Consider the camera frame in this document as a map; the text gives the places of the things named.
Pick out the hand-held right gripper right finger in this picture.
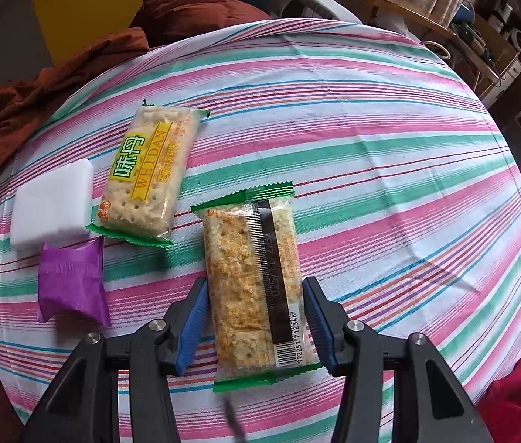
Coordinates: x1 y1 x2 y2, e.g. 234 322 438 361
302 276 494 443

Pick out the brown cloth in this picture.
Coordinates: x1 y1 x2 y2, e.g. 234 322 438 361
0 0 270 176

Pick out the purple packet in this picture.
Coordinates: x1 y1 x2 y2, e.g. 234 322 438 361
36 236 112 328

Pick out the red blanket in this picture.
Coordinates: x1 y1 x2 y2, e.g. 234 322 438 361
482 157 521 443

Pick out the white foam block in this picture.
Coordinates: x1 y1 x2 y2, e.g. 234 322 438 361
10 159 95 252

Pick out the wooden shelf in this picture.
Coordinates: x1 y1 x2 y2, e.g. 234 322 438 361
445 0 521 102

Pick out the clear green-edged cracker packet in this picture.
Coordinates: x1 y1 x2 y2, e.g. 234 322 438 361
190 182 328 394

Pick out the wooden desk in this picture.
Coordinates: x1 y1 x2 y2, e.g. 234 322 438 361
288 0 455 38

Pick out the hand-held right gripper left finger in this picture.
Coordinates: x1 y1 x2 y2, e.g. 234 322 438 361
20 276 210 443

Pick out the yellow label cracker packet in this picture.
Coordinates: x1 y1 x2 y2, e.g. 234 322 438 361
86 99 210 251

